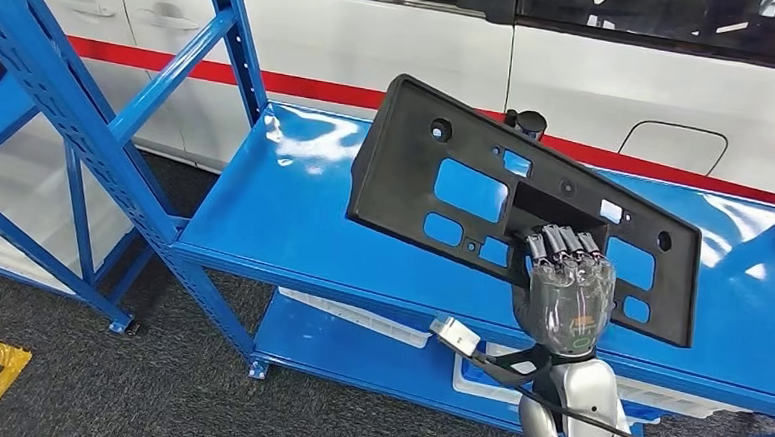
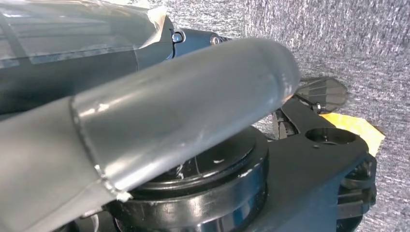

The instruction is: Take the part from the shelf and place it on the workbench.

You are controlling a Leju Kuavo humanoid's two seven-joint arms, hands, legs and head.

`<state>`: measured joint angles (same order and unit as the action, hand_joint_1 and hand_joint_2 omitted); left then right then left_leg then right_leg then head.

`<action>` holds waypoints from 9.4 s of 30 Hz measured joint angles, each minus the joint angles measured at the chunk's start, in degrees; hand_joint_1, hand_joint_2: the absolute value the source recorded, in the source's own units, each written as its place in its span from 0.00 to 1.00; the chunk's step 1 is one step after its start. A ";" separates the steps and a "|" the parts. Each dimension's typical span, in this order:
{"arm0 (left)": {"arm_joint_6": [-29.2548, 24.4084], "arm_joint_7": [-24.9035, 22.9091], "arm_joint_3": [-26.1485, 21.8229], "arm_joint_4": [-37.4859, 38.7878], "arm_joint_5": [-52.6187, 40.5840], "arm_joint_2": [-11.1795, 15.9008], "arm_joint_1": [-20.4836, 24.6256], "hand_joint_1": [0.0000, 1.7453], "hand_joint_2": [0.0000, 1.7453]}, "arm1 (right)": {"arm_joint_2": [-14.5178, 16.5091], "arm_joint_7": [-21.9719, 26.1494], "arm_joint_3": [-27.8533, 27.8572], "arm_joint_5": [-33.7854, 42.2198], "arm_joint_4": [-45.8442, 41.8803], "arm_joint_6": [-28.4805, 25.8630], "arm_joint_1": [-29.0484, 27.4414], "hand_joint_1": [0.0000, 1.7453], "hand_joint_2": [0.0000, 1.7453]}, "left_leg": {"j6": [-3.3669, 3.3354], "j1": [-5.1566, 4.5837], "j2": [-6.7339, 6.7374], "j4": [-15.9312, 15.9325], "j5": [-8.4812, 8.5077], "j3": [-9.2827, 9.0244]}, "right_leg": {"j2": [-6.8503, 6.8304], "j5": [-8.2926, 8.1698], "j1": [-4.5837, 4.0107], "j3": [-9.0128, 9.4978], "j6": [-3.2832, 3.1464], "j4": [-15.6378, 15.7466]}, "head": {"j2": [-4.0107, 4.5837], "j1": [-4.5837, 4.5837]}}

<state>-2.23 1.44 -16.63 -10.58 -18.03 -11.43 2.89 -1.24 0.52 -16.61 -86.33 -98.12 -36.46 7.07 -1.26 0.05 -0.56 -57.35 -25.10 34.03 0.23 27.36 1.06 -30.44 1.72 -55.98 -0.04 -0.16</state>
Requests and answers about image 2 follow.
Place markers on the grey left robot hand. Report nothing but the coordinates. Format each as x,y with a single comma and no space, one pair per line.
160,105

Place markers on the yellow floor tape square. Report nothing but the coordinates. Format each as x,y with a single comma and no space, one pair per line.
358,131

